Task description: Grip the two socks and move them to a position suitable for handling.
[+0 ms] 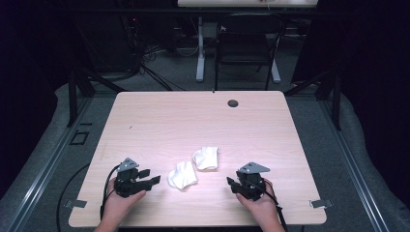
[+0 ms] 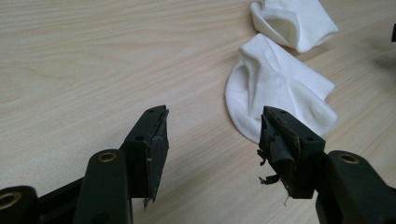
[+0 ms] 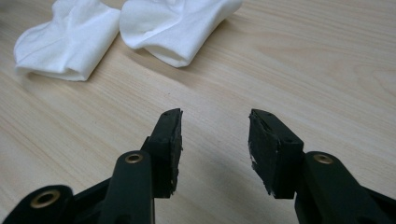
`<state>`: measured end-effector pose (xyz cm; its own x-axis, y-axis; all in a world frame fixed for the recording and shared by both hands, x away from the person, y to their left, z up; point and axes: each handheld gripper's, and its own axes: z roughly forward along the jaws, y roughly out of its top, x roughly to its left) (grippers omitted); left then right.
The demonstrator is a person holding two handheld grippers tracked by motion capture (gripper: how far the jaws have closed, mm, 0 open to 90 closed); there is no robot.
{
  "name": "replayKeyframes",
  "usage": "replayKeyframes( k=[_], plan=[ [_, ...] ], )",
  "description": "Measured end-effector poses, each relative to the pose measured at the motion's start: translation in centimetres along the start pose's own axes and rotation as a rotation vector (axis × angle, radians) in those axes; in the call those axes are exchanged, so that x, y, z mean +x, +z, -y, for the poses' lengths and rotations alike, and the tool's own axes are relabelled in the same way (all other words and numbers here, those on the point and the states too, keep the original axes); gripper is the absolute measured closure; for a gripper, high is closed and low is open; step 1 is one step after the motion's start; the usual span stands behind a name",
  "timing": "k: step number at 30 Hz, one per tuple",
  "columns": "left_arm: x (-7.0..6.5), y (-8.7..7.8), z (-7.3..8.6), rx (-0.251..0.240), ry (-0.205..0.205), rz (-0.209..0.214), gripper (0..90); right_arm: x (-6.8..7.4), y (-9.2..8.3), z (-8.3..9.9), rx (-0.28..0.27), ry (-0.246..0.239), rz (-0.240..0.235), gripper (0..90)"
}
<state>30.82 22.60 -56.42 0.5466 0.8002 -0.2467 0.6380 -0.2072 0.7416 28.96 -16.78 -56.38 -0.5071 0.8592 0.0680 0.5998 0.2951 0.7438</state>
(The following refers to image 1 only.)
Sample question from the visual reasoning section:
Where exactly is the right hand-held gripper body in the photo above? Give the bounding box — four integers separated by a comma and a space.
235, 160, 272, 202

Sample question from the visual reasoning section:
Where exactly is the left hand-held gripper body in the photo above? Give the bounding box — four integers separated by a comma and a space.
113, 157, 153, 198

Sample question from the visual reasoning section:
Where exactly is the white sock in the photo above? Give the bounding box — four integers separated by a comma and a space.
166, 160, 198, 191
191, 146, 220, 171

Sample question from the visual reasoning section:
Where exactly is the person's left hand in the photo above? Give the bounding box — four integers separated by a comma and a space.
101, 178, 147, 226

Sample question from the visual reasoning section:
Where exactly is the person's right hand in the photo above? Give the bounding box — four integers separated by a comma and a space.
236, 179, 280, 227

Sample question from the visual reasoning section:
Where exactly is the black folding chair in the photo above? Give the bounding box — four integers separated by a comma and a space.
214, 13, 288, 92

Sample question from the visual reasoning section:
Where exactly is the white desk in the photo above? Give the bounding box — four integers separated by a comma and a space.
176, 0, 319, 84

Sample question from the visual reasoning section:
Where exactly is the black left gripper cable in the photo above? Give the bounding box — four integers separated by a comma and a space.
100, 163, 122, 221

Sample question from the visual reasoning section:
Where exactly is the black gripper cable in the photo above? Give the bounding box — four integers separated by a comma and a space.
245, 180, 289, 232
100, 163, 122, 221

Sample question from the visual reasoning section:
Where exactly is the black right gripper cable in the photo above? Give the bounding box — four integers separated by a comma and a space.
245, 180, 289, 232

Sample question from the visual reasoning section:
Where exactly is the black cable on floor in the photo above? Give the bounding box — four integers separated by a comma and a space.
55, 162, 91, 232

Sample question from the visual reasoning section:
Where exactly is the aluminium floor rail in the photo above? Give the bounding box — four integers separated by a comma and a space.
5, 96, 95, 232
318, 96, 392, 232

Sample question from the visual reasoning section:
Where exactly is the black metal frame stand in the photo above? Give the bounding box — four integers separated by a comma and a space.
283, 66, 342, 131
66, 63, 128, 128

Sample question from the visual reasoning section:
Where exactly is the bundle of black cables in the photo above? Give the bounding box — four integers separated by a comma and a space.
122, 15, 188, 92

